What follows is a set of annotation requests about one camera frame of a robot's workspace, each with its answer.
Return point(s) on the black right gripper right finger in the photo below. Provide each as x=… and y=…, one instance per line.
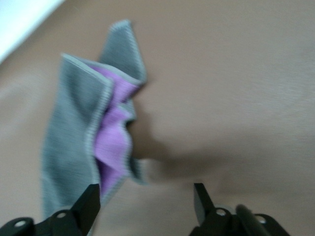
x=205, y=209

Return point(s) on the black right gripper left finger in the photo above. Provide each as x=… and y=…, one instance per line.
x=86, y=211

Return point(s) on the grey and purple microfibre towel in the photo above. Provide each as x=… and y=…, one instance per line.
x=69, y=123

